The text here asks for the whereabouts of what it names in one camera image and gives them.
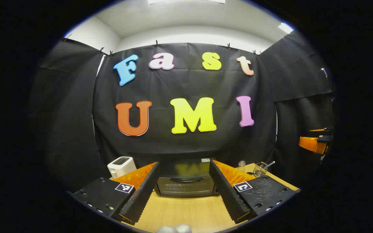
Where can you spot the white toaster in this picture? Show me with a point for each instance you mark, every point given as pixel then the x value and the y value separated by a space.
pixel 120 166

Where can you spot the clear glass bottle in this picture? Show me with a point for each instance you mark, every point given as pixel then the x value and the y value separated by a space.
pixel 241 166

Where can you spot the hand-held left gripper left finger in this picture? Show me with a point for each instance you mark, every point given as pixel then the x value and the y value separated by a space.
pixel 141 197

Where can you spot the black electric oven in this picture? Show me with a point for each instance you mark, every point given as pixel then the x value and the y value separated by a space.
pixel 186 186

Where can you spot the ceiling light panel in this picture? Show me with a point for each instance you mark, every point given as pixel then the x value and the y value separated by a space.
pixel 285 27
pixel 186 1

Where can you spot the black backdrop cloth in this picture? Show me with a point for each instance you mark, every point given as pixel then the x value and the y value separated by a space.
pixel 186 84

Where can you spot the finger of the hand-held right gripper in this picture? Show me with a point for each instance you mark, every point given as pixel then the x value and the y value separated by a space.
pixel 322 129
pixel 309 144

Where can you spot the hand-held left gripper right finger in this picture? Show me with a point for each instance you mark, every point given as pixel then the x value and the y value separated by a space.
pixel 230 197

